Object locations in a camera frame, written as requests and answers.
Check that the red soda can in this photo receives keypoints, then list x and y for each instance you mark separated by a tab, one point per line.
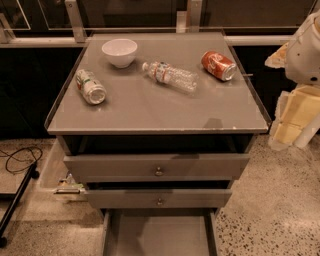
218	65

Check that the round middle drawer knob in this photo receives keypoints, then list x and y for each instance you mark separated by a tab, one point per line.
160	202

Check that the white ceramic bowl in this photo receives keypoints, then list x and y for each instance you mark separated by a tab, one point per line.
120	52

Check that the round drawer knob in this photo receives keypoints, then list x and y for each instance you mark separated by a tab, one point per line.
160	202
158	172

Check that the grey open bottom drawer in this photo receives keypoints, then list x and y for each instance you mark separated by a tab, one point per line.
159	232

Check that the grey drawer cabinet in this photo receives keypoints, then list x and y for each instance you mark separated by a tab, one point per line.
141	116

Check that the grey middle drawer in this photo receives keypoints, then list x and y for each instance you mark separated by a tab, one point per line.
175	198

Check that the black rolling stand base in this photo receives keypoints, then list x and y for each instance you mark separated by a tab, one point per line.
13	199

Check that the clear plastic water bottle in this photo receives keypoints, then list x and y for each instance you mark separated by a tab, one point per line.
163	73

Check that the grey top drawer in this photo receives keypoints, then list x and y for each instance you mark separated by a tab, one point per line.
141	167

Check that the metal railing frame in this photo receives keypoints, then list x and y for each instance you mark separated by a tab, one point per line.
54	22

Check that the silver green soda can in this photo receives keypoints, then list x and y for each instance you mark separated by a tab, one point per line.
91	89

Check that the round top drawer knob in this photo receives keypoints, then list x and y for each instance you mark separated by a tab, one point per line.
158	172

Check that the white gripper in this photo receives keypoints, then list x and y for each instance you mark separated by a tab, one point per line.
304	58

